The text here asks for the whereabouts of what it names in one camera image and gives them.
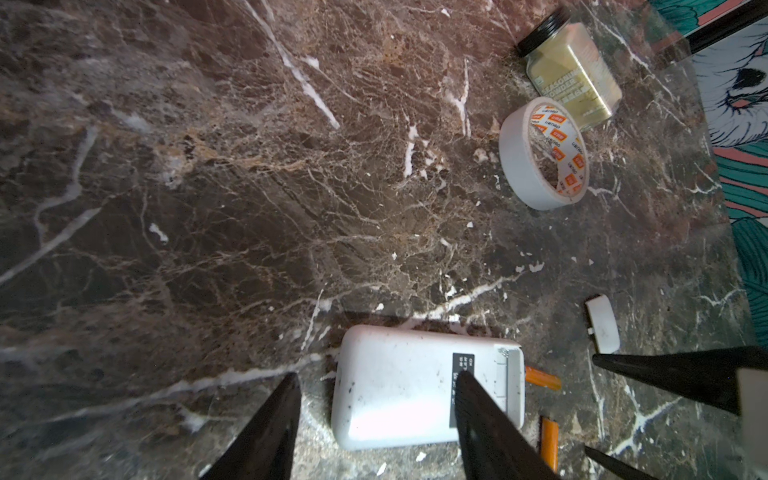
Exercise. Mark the white battery cover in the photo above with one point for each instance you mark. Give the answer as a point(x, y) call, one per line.
point(603, 324)

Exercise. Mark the white red remote control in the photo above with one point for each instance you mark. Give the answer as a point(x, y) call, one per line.
point(396, 387)

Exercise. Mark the spice jar black lid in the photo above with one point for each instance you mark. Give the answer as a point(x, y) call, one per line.
point(564, 64)

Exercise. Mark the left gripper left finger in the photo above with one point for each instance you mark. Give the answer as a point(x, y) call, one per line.
point(264, 449)

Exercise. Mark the orange battery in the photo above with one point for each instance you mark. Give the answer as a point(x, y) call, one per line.
point(549, 442)
point(542, 379)

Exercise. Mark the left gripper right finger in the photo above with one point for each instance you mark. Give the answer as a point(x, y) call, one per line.
point(491, 446)

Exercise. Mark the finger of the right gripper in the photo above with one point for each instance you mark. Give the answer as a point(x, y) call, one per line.
point(615, 466)
point(708, 377)

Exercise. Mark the white tape roll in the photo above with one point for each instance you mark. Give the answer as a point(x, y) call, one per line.
point(543, 155)

